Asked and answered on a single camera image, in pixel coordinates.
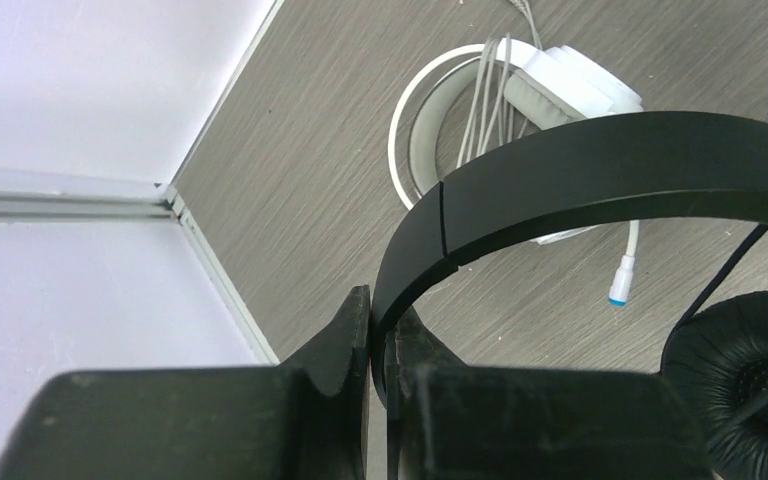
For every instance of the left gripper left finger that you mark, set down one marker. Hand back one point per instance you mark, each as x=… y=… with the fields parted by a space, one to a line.
x=304 y=418

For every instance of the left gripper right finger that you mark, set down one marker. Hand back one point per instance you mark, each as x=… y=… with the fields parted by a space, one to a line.
x=450 y=420

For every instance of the black headphones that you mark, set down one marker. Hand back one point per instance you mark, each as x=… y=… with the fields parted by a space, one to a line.
x=607 y=170

